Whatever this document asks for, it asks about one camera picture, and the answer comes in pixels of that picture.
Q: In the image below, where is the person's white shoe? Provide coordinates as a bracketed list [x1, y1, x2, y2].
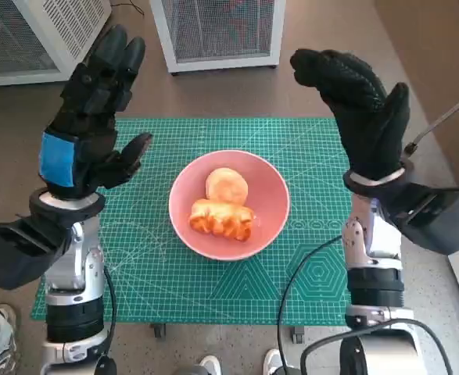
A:
[199, 354, 221, 375]
[263, 348, 289, 375]

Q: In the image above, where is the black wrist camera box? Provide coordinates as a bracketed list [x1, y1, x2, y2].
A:
[0, 216, 74, 291]
[385, 183, 459, 257]

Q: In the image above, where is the long braided toy bread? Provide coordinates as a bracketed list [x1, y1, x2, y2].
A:
[188, 198, 256, 243]

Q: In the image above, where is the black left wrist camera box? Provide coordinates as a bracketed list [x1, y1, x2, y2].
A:
[0, 216, 74, 291]

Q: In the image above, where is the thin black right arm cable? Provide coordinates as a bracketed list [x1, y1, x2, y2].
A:
[278, 235, 343, 375]

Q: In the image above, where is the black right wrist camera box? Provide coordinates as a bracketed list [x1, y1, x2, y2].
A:
[385, 183, 459, 257]

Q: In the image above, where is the pink bowl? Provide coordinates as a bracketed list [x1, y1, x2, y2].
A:
[168, 150, 292, 262]

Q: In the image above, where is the long black left arm cable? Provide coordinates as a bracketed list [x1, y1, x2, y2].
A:
[102, 265, 117, 355]

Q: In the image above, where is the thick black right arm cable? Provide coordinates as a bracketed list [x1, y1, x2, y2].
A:
[299, 318, 455, 375]

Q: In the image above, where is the white cabinet with perforated side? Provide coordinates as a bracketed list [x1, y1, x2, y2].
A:
[0, 0, 113, 88]

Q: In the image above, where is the black floor cable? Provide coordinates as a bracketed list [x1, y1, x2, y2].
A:
[109, 0, 146, 16]

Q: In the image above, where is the grey chair leg with caster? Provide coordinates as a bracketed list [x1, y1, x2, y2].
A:
[404, 77, 459, 154]

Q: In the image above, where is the white mesh-front cabinet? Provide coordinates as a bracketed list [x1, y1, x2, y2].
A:
[149, 0, 287, 74]

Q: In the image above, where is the round toy bread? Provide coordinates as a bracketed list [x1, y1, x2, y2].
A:
[205, 167, 249, 205]

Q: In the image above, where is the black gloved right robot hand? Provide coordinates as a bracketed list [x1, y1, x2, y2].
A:
[290, 48, 411, 187]

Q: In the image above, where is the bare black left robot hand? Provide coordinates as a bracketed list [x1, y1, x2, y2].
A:
[39, 24, 154, 200]

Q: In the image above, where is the green cutting mat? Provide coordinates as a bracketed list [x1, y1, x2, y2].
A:
[30, 116, 353, 325]

